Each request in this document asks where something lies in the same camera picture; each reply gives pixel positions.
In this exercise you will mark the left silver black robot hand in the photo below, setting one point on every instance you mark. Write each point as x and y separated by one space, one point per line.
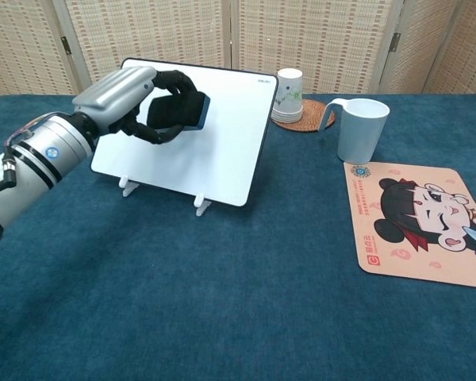
111 95

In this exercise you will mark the black and blue eraser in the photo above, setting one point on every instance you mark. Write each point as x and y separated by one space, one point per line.
190 111

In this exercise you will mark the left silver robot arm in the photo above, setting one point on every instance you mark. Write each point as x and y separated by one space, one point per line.
28 166

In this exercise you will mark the white whiteboard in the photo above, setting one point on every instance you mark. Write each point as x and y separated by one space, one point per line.
206 158

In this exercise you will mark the woven bamboo folding screen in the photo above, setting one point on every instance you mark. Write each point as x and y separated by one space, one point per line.
222 35

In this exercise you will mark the white plastic board stand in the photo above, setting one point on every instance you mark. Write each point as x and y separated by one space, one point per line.
203 204

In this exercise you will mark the stack of floral paper cups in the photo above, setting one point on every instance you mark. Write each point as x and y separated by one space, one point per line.
289 95

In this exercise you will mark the round woven rattan coaster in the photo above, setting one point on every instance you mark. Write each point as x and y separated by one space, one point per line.
315 115

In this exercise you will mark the blue fabric tablecloth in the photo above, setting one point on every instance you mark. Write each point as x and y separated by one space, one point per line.
222 297

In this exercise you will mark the cartoon girl mouse pad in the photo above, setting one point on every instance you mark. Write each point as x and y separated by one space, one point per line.
416 222

